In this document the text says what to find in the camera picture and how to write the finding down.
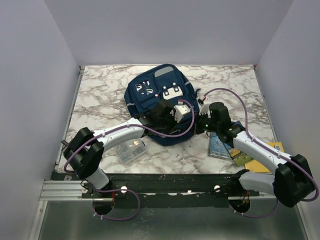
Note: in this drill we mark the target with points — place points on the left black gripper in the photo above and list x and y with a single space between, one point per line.
174 123

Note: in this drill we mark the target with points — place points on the Animal Farm blue book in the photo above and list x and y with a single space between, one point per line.
239 157

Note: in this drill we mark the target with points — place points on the dark blue hardcover book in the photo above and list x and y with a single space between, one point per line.
216 147

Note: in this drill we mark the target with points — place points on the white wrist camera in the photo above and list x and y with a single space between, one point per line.
179 111
204 106

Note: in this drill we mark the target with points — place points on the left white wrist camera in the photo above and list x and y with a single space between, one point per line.
179 111

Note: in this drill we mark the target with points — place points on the clear plastic parts box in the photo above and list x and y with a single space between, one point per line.
130 150

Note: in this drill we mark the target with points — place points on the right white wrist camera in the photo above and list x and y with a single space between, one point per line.
204 106

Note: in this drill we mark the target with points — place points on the metal table clamp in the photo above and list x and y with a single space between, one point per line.
65 144

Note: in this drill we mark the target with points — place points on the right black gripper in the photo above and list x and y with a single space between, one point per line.
197 128

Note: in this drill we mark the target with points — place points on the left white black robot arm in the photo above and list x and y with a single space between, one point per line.
85 150

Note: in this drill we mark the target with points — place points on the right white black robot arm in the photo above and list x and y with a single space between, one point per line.
289 179

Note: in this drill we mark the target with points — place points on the navy blue student backpack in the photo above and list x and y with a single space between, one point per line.
164 82

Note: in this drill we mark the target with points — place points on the aluminium extrusion frame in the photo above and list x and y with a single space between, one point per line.
60 190

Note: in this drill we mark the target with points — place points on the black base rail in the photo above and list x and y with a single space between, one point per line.
162 190

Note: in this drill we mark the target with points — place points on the yellow notebook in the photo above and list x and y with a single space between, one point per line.
266 159

